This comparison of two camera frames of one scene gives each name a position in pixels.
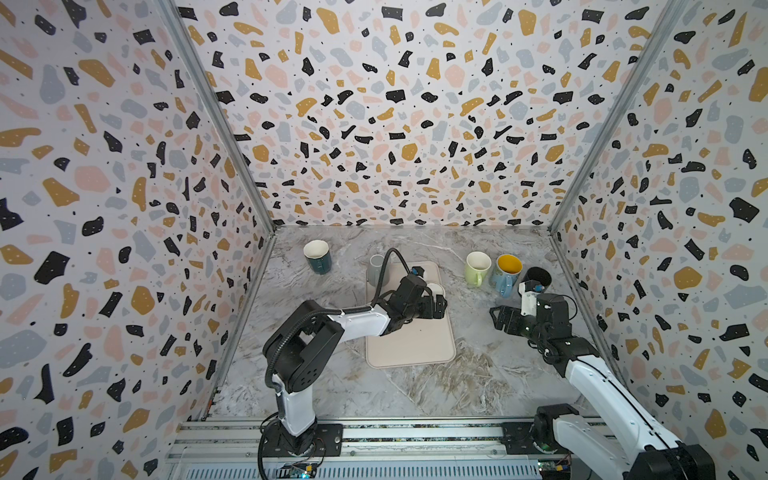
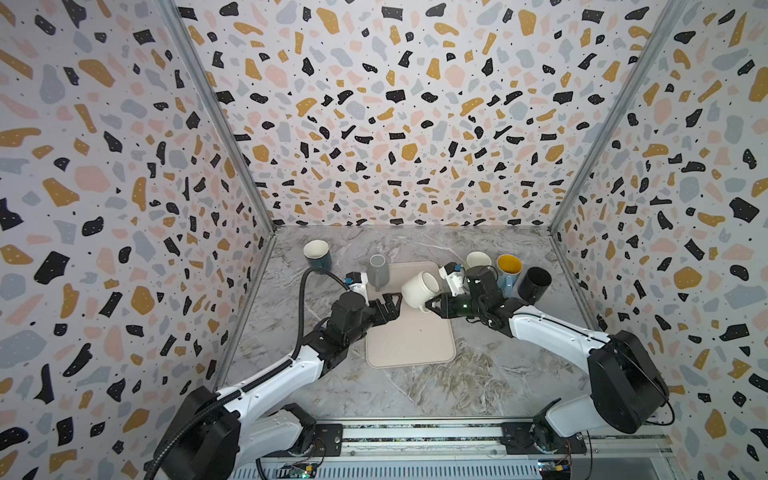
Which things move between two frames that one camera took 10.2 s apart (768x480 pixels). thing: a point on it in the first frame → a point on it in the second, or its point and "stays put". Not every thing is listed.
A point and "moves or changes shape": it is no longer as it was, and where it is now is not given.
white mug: (435, 290) moves or changes shape
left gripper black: (430, 312) → (392, 312)
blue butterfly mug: (508, 269) stays put
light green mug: (477, 266) stays put
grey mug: (374, 270) stays put
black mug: (538, 275) stays put
